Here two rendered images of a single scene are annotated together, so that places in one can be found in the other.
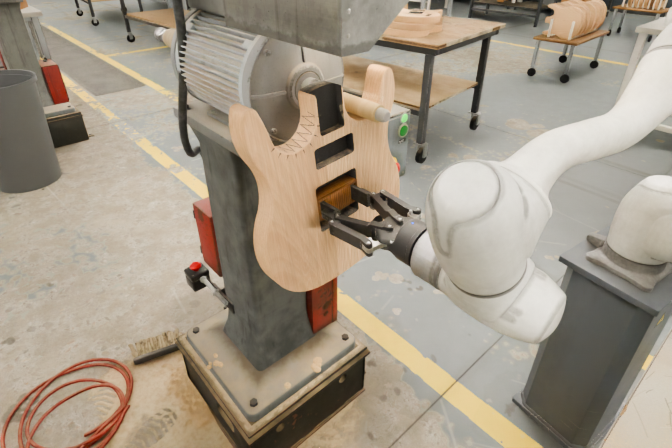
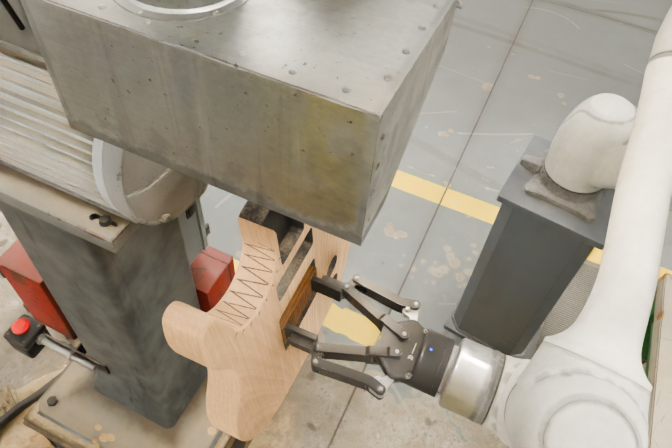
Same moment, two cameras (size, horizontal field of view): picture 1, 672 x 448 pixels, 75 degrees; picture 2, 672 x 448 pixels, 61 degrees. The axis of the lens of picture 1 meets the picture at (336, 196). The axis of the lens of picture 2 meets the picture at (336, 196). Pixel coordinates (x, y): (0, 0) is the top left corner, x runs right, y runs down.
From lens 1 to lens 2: 0.45 m
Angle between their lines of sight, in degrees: 27
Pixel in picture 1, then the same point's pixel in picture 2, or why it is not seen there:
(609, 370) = (549, 295)
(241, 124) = (197, 346)
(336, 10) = (355, 198)
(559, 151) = (647, 307)
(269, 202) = (232, 380)
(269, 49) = not seen: hidden behind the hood
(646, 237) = (592, 170)
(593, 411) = (531, 328)
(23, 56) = not seen: outside the picture
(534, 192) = (644, 393)
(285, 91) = not seen: hidden behind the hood
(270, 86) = (153, 169)
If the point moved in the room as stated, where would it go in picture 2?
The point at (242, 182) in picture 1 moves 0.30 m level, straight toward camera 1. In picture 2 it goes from (103, 257) to (193, 409)
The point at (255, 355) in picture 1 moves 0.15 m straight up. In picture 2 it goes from (158, 413) to (146, 389)
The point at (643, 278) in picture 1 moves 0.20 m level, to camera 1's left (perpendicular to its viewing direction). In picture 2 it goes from (585, 207) to (519, 230)
